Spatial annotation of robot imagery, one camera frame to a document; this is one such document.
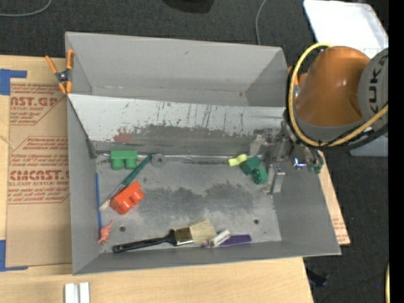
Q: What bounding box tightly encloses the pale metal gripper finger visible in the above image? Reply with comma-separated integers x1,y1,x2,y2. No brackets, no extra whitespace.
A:
268,164,287,195
251,133,268,157

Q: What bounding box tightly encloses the green dotted cube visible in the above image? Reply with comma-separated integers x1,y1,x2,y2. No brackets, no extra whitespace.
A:
252,167,269,185

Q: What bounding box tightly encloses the dark green toy block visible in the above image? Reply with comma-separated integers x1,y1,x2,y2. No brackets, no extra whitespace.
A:
240,155,263,176

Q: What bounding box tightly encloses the yellow-green small toy piece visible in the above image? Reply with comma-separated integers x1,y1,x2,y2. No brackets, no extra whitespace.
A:
227,153,248,167

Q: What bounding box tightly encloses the small white block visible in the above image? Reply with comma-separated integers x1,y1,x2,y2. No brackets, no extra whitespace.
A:
209,229,232,248

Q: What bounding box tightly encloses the grey metal bin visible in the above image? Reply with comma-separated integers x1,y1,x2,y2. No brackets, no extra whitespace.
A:
64,32,342,276

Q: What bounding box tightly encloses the green two-stud toy block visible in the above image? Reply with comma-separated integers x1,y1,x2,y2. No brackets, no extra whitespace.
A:
110,150,139,170

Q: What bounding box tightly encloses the orange-red toy block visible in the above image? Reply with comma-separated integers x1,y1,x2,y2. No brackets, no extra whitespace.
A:
109,181,145,215

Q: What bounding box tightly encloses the thin blue stick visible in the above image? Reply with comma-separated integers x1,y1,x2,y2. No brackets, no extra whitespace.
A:
95,172,104,230

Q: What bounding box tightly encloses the pink toy dinosaur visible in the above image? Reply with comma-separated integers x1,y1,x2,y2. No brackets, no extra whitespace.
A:
97,220,114,245

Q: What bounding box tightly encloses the brown cardboard board red print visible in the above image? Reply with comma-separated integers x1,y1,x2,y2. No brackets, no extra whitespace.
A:
0,54,351,273

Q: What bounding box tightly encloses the black-handled wide paintbrush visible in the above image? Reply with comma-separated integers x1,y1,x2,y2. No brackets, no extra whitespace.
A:
112,218,218,254

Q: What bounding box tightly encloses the green-handled thin paintbrush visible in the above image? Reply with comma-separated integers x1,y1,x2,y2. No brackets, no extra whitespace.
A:
98,155,153,211

